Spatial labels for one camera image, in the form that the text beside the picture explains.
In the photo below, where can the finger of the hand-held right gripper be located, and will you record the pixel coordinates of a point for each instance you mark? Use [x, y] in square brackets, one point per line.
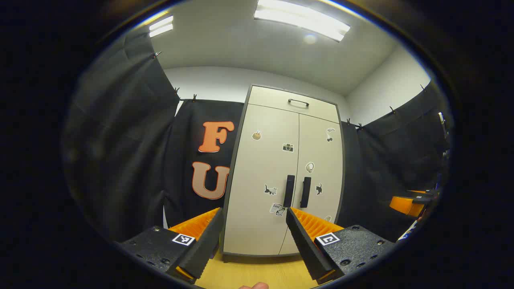
[403, 205]
[423, 197]

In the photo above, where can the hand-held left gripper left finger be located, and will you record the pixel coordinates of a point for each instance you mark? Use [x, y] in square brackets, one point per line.
[204, 245]

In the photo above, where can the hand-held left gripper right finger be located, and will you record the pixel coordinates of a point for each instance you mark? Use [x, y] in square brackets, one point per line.
[305, 245]

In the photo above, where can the grey double-door shoe cabinet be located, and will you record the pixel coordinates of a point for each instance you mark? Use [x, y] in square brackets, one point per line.
[236, 172]

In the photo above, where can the cream cabinet door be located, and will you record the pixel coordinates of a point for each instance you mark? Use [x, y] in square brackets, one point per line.
[257, 180]
[321, 156]

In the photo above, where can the colourful printed sheet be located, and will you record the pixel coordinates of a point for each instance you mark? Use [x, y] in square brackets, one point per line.
[407, 233]

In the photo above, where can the black backdrop cloth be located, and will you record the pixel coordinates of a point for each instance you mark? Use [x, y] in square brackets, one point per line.
[120, 140]
[381, 168]

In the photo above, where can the large ceiling light panel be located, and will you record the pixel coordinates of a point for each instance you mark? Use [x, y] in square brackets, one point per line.
[301, 20]

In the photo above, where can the small ceiling light panel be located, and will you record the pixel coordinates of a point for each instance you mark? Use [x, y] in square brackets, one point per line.
[160, 26]

